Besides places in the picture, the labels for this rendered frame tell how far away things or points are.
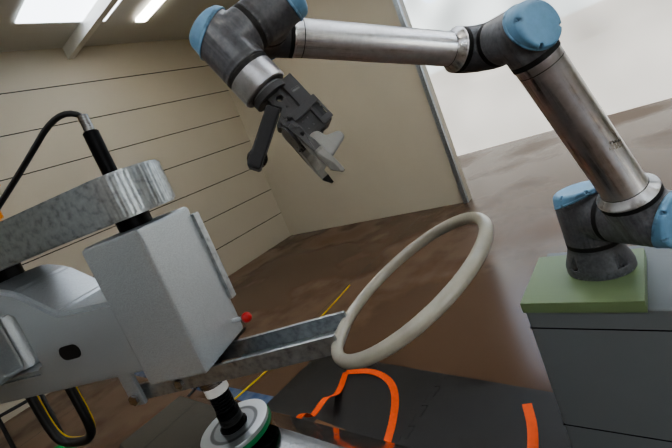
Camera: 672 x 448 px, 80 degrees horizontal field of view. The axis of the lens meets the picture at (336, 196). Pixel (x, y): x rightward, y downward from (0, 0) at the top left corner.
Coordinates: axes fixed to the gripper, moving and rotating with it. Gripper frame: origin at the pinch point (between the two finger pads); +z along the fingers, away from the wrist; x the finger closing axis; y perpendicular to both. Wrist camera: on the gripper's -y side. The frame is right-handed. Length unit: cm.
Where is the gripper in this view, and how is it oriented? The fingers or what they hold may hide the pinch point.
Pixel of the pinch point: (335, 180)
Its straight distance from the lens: 73.1
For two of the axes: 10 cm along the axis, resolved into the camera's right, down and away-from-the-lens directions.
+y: 7.2, -6.8, 1.6
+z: 6.9, 7.3, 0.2
